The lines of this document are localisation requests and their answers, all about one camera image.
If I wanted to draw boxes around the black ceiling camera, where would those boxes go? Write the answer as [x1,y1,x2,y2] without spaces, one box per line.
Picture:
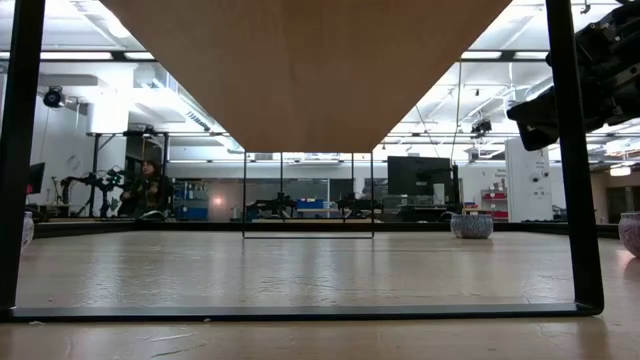
[469,118,494,139]

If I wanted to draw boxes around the small dark monitor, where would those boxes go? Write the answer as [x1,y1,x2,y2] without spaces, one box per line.
[27,162,46,195]

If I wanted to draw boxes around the person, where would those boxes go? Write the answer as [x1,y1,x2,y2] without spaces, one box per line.
[119,158,175,219]

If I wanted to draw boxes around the large black monitor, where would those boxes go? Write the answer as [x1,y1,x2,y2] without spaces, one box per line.
[387,155,454,197]

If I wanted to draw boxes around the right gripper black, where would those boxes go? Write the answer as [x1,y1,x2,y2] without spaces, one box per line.
[506,0,640,152]

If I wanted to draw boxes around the black aluminium rig frame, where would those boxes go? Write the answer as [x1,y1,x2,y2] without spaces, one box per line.
[33,218,621,240]

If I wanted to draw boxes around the patterned glass candle jar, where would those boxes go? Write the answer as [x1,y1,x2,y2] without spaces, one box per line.
[617,212,640,259]
[21,211,36,252]

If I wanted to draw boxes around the blue patterned candle jar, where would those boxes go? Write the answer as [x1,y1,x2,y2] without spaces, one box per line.
[449,213,495,240]

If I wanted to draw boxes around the black ceiling spotlight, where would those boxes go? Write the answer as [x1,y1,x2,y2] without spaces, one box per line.
[42,86,66,110]

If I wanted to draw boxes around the white pillar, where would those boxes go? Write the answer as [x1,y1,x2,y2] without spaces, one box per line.
[504,137,554,223]

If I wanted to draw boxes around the blue storage bins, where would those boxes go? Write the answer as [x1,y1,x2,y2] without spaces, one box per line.
[173,179,210,222]

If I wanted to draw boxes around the red storage shelf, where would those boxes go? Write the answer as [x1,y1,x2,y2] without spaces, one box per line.
[480,188,510,221]

